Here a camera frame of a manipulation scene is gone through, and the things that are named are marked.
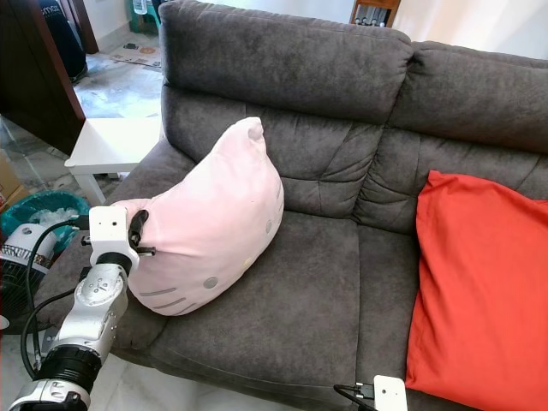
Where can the pink plush pillow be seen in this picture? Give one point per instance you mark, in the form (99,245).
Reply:
(214,214)

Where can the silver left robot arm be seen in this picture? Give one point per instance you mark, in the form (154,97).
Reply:
(90,317)

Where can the printed floor mat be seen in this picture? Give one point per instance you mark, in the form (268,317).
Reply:
(135,56)

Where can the two-seat brown fabric sofa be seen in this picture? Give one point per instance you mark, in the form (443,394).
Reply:
(334,274)

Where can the red pillow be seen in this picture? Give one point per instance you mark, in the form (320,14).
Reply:
(479,291)

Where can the white side table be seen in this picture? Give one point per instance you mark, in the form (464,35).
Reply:
(116,141)

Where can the teal plastic basket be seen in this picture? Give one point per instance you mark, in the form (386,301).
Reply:
(21,205)

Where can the black standing fan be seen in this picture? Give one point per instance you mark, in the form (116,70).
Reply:
(17,282)

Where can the cardboard box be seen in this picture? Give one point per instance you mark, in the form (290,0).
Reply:
(10,180)

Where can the dark wooden cabinet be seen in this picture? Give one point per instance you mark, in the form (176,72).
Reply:
(30,77)

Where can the black bag with white lettering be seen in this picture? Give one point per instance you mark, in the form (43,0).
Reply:
(67,43)

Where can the green plastic stool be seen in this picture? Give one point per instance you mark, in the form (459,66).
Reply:
(144,19)

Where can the brown wooden door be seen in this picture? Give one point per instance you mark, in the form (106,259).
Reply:
(86,24)

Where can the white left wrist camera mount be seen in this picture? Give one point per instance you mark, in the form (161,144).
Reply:
(110,227)

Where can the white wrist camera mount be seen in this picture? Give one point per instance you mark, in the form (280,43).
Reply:
(110,227)
(390,394)

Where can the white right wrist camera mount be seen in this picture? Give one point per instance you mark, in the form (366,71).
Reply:
(390,394)

